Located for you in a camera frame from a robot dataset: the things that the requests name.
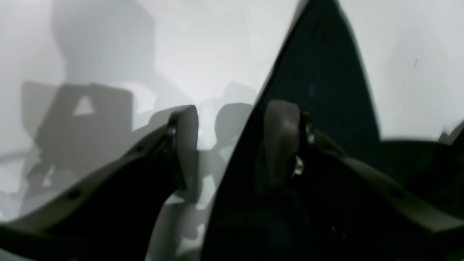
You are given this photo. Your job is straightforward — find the black t-shirt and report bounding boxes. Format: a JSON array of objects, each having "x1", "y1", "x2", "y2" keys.
[{"x1": 200, "y1": 0, "x2": 463, "y2": 261}]

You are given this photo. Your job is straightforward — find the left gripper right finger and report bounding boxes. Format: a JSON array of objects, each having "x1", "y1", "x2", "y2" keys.
[{"x1": 264, "y1": 101, "x2": 463, "y2": 261}]

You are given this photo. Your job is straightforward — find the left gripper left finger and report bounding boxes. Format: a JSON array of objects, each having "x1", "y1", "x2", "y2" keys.
[{"x1": 1, "y1": 105, "x2": 199, "y2": 261}]

